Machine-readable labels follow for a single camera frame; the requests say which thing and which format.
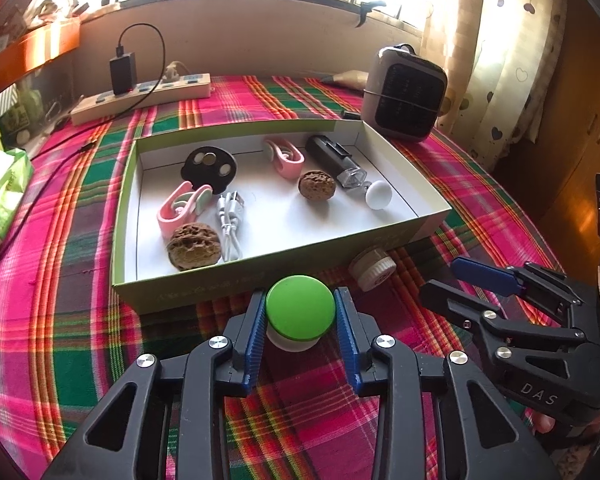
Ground black window latch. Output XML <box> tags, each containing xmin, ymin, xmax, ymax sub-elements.
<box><xmin>355</xmin><ymin>1</ymin><xmax>387</xmax><ymax>28</ymax></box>

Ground white dome knob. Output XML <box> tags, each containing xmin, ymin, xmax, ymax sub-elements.
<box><xmin>364</xmin><ymin>180</ymin><xmax>393</xmax><ymax>211</ymax></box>

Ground green tissue pack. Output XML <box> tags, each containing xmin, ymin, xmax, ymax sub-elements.
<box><xmin>0</xmin><ymin>149</ymin><xmax>35</xmax><ymax>256</ymax></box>

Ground black round disc holder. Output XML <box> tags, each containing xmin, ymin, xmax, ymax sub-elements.
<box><xmin>180</xmin><ymin>146</ymin><xmax>238</xmax><ymax>186</ymax></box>

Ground clear plastic bag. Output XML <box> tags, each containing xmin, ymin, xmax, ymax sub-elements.
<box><xmin>30</xmin><ymin>0</ymin><xmax>91</xmax><ymax>23</ymax></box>

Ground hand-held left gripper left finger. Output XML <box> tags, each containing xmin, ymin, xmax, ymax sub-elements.
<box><xmin>40</xmin><ymin>287</ymin><xmax>268</xmax><ymax>480</ymax></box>

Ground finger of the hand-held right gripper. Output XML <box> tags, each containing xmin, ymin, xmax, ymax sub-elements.
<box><xmin>451</xmin><ymin>256</ymin><xmax>590</xmax><ymax>333</ymax></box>
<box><xmin>419</xmin><ymin>279</ymin><xmax>600</xmax><ymax>377</ymax></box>

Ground assorted paper packets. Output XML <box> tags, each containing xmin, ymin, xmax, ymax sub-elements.
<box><xmin>0</xmin><ymin>5</ymin><xmax>31</xmax><ymax>56</ymax></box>

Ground white ribbed round cap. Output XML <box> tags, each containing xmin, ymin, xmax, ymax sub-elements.
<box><xmin>349</xmin><ymin>246</ymin><xmax>397</xmax><ymax>292</ymax></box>

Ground white charging cable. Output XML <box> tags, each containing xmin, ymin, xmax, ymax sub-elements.
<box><xmin>215</xmin><ymin>190</ymin><xmax>246</xmax><ymax>262</ymax></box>

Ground pink cable winder green tab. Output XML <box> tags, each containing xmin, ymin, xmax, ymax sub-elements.
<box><xmin>156</xmin><ymin>181</ymin><xmax>213</xmax><ymax>241</ymax></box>

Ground heart print curtain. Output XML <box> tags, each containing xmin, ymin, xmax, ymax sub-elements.
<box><xmin>420</xmin><ymin>0</ymin><xmax>571</xmax><ymax>171</ymax></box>

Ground beige cone-shaped item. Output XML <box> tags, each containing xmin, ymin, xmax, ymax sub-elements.
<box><xmin>321</xmin><ymin>69</ymin><xmax>371</xmax><ymax>90</ymax></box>

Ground orange tray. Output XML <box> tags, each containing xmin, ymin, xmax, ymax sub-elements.
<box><xmin>0</xmin><ymin>17</ymin><xmax>81</xmax><ymax>93</ymax></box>

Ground plaid tablecloth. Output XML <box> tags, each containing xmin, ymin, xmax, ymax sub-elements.
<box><xmin>0</xmin><ymin>74</ymin><xmax>566</xmax><ymax>480</ymax></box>

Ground black flashlight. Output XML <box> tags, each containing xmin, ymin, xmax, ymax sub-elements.
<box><xmin>305</xmin><ymin>135</ymin><xmax>368</xmax><ymax>191</ymax></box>

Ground grey space heater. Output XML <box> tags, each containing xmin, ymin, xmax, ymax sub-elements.
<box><xmin>361</xmin><ymin>44</ymin><xmax>448</xmax><ymax>142</ymax></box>

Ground beige power strip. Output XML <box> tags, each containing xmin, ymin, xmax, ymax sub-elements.
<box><xmin>70</xmin><ymin>72</ymin><xmax>212</xmax><ymax>127</ymax></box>

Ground black charger with cable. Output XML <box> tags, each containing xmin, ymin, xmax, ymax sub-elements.
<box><xmin>0</xmin><ymin>23</ymin><xmax>167</xmax><ymax>276</ymax></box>

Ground white cardboard box green sides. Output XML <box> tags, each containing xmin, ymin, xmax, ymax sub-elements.
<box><xmin>111</xmin><ymin>119</ymin><xmax>453</xmax><ymax>315</ymax></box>

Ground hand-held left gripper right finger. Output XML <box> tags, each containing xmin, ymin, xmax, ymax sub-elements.
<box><xmin>332</xmin><ymin>286</ymin><xmax>561</xmax><ymax>480</ymax></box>

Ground clear acrylic stand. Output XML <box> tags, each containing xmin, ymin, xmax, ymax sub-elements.
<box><xmin>30</xmin><ymin>52</ymin><xmax>88</xmax><ymax>128</ymax></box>

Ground green top white knob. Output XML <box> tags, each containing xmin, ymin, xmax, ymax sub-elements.
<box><xmin>265</xmin><ymin>275</ymin><xmax>337</xmax><ymax>353</ymax></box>

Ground brown walnut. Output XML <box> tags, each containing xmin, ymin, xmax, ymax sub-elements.
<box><xmin>166</xmin><ymin>224</ymin><xmax>222</xmax><ymax>272</ymax></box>
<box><xmin>298</xmin><ymin>170</ymin><xmax>337</xmax><ymax>203</ymax></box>

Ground black charger adapter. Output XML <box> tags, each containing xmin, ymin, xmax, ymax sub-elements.
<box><xmin>109</xmin><ymin>52</ymin><xmax>137</xmax><ymax>96</ymax></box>

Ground wooden cabinet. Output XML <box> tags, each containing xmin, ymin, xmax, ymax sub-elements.
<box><xmin>490</xmin><ymin>10</ymin><xmax>600</xmax><ymax>281</ymax></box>

